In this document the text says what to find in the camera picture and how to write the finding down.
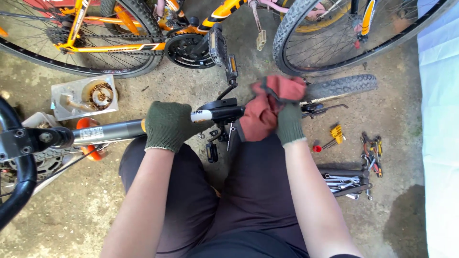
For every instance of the person's right hand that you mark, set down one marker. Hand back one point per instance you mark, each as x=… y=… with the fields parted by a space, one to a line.
x=290 y=127

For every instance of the person's left hand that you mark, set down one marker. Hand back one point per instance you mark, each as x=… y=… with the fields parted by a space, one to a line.
x=168 y=125

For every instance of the person's right fingers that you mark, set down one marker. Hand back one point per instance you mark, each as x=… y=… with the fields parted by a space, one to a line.
x=289 y=110

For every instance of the red cloth rag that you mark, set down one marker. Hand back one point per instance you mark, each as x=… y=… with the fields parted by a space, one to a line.
x=263 y=111

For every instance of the grey and black small bicycle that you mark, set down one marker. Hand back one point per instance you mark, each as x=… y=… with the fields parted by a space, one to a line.
x=114 y=130

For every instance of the red-capped metal tool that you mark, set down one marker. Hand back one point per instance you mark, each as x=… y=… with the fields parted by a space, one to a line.
x=317 y=148

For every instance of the yellow hex key set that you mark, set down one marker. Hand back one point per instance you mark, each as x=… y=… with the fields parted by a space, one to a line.
x=337 y=132

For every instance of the wrench set in black holder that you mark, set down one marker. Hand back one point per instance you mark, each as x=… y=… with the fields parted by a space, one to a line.
x=344 y=177

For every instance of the person's dark shorts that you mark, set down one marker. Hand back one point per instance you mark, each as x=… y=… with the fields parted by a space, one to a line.
x=251 y=193

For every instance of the black bicycle with orange fork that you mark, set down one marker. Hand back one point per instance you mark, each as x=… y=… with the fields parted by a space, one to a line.
x=369 y=18

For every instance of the white sheet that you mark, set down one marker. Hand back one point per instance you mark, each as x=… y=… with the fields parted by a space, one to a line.
x=439 y=125

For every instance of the orange and black bicycle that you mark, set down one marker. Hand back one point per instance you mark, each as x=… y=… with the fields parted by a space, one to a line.
x=118 y=47

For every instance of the orange plastic disc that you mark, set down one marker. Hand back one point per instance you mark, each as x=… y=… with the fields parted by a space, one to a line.
x=84 y=123

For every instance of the clear plastic box rusty parts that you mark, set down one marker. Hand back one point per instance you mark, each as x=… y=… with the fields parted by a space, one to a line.
x=77 y=98

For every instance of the white plastic container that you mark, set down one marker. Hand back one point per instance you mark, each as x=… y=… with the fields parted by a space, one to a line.
x=39 y=120

